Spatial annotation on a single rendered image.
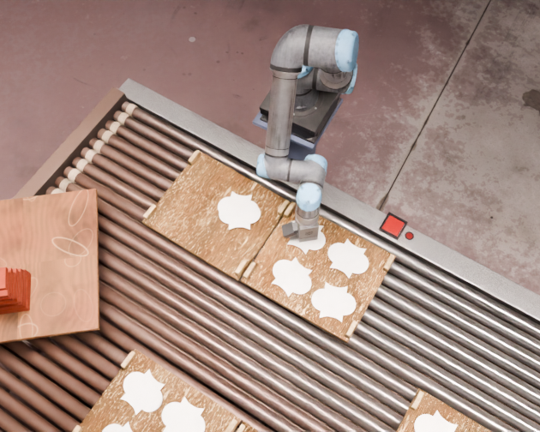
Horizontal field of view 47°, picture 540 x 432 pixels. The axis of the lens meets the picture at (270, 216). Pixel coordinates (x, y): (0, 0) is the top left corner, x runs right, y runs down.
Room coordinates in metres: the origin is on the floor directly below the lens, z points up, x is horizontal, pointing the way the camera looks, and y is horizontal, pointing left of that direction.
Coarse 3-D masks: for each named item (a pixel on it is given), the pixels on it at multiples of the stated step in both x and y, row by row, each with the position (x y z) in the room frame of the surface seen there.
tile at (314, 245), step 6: (318, 234) 0.87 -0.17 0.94; (294, 240) 0.85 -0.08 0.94; (312, 240) 0.85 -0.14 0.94; (318, 240) 0.85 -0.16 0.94; (324, 240) 0.85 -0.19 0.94; (300, 246) 0.83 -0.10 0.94; (306, 246) 0.83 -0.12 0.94; (312, 246) 0.83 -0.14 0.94; (318, 246) 0.83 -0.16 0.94; (306, 252) 0.81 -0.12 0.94
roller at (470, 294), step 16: (128, 112) 1.44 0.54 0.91; (144, 112) 1.43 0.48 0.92; (160, 128) 1.36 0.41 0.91; (176, 128) 1.36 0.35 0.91; (192, 144) 1.28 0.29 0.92; (224, 160) 1.20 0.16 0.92; (256, 176) 1.13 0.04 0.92; (288, 192) 1.06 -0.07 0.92; (320, 208) 0.99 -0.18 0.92; (336, 224) 0.92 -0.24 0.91; (352, 224) 0.92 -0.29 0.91; (368, 240) 0.86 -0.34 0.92; (400, 256) 0.79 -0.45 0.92; (432, 272) 0.73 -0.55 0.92; (448, 288) 0.67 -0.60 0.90; (464, 288) 0.67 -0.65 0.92; (480, 304) 0.61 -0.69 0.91; (496, 304) 0.60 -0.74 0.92; (512, 320) 0.55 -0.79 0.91; (528, 320) 0.55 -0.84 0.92
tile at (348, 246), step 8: (336, 248) 0.82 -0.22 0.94; (344, 248) 0.82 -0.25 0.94; (352, 248) 0.82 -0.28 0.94; (360, 248) 0.82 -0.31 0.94; (328, 256) 0.79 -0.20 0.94; (336, 256) 0.79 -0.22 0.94; (344, 256) 0.79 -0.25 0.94; (352, 256) 0.79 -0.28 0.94; (360, 256) 0.78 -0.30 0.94; (336, 264) 0.76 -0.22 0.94; (344, 264) 0.76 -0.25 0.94; (352, 264) 0.76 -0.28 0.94; (360, 264) 0.76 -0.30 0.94; (368, 264) 0.75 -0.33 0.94; (344, 272) 0.73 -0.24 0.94; (352, 272) 0.73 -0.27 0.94; (360, 272) 0.73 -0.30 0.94
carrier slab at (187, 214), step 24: (192, 168) 1.16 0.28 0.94; (216, 168) 1.16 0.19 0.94; (168, 192) 1.07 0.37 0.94; (192, 192) 1.06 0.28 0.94; (216, 192) 1.06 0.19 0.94; (240, 192) 1.05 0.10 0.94; (264, 192) 1.05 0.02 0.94; (168, 216) 0.97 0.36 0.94; (192, 216) 0.96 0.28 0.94; (216, 216) 0.96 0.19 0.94; (264, 216) 0.95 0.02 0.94; (192, 240) 0.87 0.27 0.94; (216, 240) 0.87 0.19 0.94; (240, 240) 0.86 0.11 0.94; (264, 240) 0.86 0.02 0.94; (216, 264) 0.78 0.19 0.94
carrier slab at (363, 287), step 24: (288, 240) 0.86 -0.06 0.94; (336, 240) 0.85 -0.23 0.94; (360, 240) 0.85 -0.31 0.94; (264, 264) 0.77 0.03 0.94; (312, 264) 0.77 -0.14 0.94; (384, 264) 0.76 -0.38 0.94; (264, 288) 0.69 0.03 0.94; (312, 288) 0.68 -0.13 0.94; (360, 288) 0.67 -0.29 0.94; (312, 312) 0.60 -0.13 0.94; (360, 312) 0.59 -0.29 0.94; (336, 336) 0.52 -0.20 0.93
